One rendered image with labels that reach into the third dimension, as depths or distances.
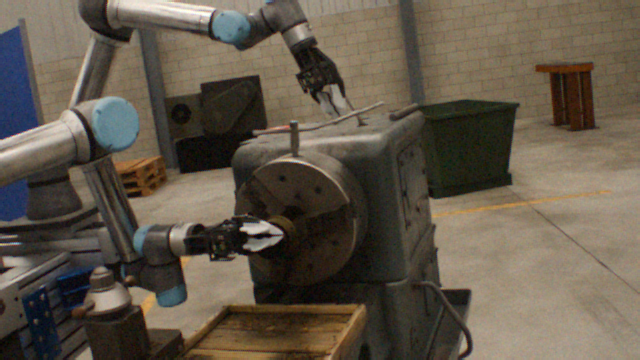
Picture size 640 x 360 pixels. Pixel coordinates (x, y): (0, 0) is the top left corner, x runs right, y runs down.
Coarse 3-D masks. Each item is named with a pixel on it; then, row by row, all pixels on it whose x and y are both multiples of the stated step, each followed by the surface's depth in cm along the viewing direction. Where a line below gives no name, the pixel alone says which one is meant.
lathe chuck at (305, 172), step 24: (264, 168) 143; (288, 168) 141; (312, 168) 139; (336, 168) 145; (240, 192) 147; (288, 192) 143; (312, 192) 140; (336, 192) 138; (288, 216) 154; (360, 216) 143; (312, 240) 143; (336, 240) 141; (360, 240) 147; (264, 264) 149; (312, 264) 145; (336, 264) 142
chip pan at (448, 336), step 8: (448, 320) 201; (448, 328) 195; (456, 328) 194; (440, 336) 191; (448, 336) 190; (456, 336) 189; (440, 344) 185; (448, 344) 184; (440, 352) 180; (448, 352) 179
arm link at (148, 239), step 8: (160, 224) 137; (168, 224) 136; (136, 232) 137; (144, 232) 136; (152, 232) 135; (160, 232) 134; (168, 232) 133; (136, 240) 136; (144, 240) 135; (152, 240) 134; (160, 240) 133; (168, 240) 133; (136, 248) 136; (144, 248) 135; (152, 248) 134; (160, 248) 134; (168, 248) 133; (144, 256) 137; (152, 256) 135; (160, 256) 135; (168, 256) 135; (176, 256) 137
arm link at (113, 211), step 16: (96, 160) 135; (112, 160) 140; (96, 176) 137; (112, 176) 139; (96, 192) 138; (112, 192) 139; (112, 208) 139; (128, 208) 142; (112, 224) 140; (128, 224) 142; (112, 240) 143; (128, 240) 142; (128, 256) 143; (128, 272) 145
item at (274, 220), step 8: (272, 216) 136; (280, 216) 135; (272, 224) 132; (280, 224) 132; (288, 224) 134; (288, 232) 132; (296, 232) 134; (280, 240) 130; (288, 240) 132; (296, 240) 135; (272, 248) 136; (280, 248) 130; (288, 248) 132; (264, 256) 132; (272, 256) 131; (280, 256) 133
